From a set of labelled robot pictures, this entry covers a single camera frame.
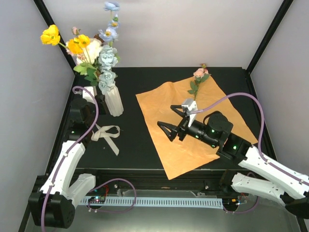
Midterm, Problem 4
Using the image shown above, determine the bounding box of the white ribbed vase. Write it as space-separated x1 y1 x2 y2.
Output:
103 86 124 117

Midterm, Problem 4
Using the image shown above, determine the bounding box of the cream printed ribbon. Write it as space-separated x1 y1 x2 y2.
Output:
91 124 120 156

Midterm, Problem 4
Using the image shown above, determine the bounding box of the orange wrapping paper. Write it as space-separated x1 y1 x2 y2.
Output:
136 77 260 180

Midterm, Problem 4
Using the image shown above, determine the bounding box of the peach rose flower stem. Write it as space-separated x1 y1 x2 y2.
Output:
187 63 211 100

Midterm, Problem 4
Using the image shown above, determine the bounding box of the light blue peony stem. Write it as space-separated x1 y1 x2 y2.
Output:
98 45 118 94

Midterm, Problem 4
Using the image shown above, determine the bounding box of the white peony flower stem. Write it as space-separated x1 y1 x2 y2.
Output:
76 38 103 65

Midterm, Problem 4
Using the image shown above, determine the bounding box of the blue poppy flower stem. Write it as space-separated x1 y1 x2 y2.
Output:
99 1 120 47

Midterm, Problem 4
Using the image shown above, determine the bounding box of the pink rose flower stem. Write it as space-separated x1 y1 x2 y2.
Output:
71 27 80 37

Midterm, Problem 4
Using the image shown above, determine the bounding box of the yellow poppy flower stem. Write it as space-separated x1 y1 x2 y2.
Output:
40 24 99 85

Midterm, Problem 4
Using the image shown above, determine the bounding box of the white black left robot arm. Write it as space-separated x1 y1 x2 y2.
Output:
28 90 104 232

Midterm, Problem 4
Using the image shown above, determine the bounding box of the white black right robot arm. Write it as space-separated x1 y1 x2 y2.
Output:
157 105 309 219

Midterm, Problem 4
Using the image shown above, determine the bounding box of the right small circuit board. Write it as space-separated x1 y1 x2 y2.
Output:
222 198 242 206

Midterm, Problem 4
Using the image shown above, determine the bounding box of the small circuit board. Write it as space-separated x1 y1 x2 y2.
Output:
222 198 242 206
88 196 106 204

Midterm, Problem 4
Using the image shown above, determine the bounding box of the left small circuit board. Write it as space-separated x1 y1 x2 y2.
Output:
88 196 106 204

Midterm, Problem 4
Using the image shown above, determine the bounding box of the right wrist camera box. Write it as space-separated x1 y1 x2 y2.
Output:
181 99 197 127

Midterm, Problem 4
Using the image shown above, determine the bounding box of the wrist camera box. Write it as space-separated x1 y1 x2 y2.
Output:
82 86 97 103
181 99 197 127

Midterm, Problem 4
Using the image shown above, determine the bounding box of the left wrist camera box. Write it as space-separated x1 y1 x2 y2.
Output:
82 86 97 103

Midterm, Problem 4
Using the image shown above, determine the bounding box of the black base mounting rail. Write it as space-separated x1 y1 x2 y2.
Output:
69 169 238 195

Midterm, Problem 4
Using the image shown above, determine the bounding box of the light blue slotted cable duct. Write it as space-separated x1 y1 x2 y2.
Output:
79 196 223 209

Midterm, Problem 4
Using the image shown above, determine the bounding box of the black left frame post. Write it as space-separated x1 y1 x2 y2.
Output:
34 0 77 75

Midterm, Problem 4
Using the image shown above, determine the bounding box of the black frame post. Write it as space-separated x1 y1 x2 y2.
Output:
34 0 77 75
246 0 293 74

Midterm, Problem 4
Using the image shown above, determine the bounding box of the black right frame post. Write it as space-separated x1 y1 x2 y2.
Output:
246 0 293 74

